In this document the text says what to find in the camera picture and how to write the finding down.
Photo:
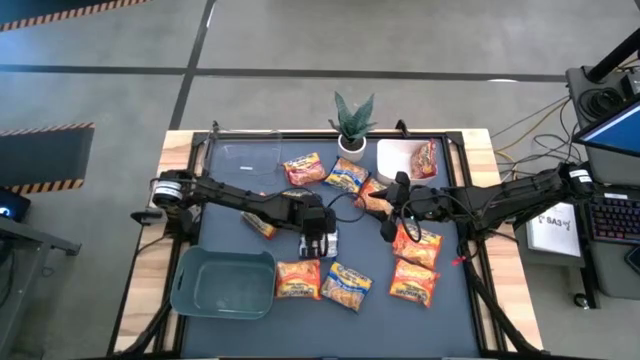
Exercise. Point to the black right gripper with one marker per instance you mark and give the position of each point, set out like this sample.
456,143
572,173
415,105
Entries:
425,202

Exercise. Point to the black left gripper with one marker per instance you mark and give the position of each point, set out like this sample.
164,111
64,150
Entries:
317,217

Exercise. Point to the silver packet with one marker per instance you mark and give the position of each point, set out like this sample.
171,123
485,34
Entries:
334,246

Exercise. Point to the orange chicken ramen pack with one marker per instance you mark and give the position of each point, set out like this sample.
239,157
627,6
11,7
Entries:
414,284
260,226
422,250
298,280
367,202

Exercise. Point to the red roast beef ramen pack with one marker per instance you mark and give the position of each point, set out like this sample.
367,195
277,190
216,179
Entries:
424,160
304,170

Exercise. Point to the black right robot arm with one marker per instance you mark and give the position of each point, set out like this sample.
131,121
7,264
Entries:
515,192

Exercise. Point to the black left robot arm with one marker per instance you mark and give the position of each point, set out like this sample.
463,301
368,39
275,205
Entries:
230,197

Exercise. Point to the white plastic bin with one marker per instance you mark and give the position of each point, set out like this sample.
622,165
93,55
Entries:
392,160

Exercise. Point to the snake plant in white pot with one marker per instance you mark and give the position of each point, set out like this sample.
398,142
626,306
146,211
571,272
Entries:
351,147

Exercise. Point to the red tape tag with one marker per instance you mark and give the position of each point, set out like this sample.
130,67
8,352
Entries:
459,261

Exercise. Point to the grey-blue table mat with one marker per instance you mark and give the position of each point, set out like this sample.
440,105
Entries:
325,330

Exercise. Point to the teal plastic bin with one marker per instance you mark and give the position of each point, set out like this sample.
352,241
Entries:
225,285

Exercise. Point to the clear plastic bin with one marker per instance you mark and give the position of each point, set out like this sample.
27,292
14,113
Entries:
245,157

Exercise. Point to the white paper sign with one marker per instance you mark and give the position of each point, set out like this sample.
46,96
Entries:
555,235

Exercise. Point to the black caster wheel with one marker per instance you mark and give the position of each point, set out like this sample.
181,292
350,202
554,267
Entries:
581,300

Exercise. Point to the grey equipment cart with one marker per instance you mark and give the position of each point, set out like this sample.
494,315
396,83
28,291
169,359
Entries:
612,170

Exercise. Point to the black backlit keyboard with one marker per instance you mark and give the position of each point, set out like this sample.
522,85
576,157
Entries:
617,220

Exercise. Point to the monitor with blue screen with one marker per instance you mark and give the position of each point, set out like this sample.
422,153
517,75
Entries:
620,132

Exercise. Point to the black diagonal pole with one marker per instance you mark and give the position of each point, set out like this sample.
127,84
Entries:
612,60

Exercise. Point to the grey metal desk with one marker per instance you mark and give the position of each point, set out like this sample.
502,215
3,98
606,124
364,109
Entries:
35,237

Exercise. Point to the black hazard striped floor mat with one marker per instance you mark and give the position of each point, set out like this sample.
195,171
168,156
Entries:
30,10
40,157

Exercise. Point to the black device with blue light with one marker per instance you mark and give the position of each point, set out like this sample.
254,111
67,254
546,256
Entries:
7,207

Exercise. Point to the black aluminium table frame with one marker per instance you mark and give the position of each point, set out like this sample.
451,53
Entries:
300,134

